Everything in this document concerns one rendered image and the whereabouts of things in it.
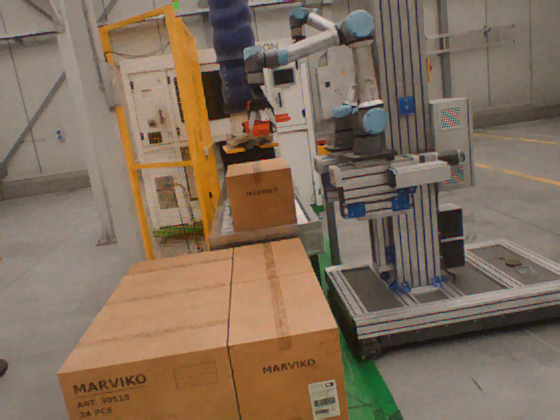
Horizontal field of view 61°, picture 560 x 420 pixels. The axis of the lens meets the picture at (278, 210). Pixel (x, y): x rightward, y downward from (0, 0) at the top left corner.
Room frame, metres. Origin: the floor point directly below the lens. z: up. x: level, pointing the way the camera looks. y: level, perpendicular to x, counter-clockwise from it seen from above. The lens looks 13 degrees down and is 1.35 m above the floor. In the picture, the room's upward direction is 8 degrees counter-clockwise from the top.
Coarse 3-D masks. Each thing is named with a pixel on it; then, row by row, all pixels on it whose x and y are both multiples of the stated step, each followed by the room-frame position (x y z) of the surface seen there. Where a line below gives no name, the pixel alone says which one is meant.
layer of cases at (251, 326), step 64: (192, 256) 2.67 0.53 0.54; (256, 256) 2.50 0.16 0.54; (128, 320) 1.88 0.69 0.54; (192, 320) 1.79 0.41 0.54; (256, 320) 1.71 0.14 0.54; (320, 320) 1.63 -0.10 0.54; (64, 384) 1.52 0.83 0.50; (128, 384) 1.53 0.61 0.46; (192, 384) 1.53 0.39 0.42; (256, 384) 1.54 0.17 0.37; (320, 384) 1.55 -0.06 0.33
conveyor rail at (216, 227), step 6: (222, 186) 4.77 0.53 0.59; (222, 192) 4.42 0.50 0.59; (222, 198) 4.11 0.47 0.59; (222, 204) 3.84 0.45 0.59; (216, 210) 3.63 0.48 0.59; (222, 210) 3.64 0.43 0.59; (216, 216) 3.42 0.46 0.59; (222, 216) 3.54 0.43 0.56; (216, 222) 3.23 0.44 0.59; (222, 222) 3.46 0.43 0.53; (216, 228) 3.06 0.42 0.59; (210, 234) 2.92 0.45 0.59; (216, 234) 2.90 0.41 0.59
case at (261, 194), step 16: (272, 160) 3.38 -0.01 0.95; (240, 176) 2.87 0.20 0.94; (256, 176) 2.87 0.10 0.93; (272, 176) 2.88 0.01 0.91; (288, 176) 2.88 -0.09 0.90; (240, 192) 2.87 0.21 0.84; (256, 192) 2.87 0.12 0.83; (272, 192) 2.88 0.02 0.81; (288, 192) 2.88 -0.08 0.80; (240, 208) 2.87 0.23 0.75; (256, 208) 2.87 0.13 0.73; (272, 208) 2.88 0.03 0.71; (288, 208) 2.88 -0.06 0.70; (240, 224) 2.87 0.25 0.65; (256, 224) 2.87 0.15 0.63; (272, 224) 2.88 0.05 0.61
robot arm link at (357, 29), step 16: (352, 16) 2.17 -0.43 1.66; (368, 16) 2.17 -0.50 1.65; (352, 32) 2.16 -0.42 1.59; (368, 32) 2.16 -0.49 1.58; (352, 48) 2.22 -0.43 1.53; (368, 48) 2.19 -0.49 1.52; (368, 64) 2.19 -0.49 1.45; (368, 80) 2.19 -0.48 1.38; (368, 96) 2.19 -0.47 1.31; (368, 112) 2.16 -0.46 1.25; (384, 112) 2.17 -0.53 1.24; (368, 128) 2.17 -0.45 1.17; (384, 128) 2.18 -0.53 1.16
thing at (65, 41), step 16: (64, 16) 5.58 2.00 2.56; (64, 32) 5.54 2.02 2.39; (64, 48) 5.54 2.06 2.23; (64, 64) 5.54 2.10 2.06; (80, 80) 5.63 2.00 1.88; (80, 96) 5.54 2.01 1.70; (80, 112) 5.54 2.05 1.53; (80, 128) 5.54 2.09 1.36; (96, 160) 5.56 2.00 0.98; (96, 176) 5.54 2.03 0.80; (96, 192) 5.54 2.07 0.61; (96, 208) 5.54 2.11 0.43
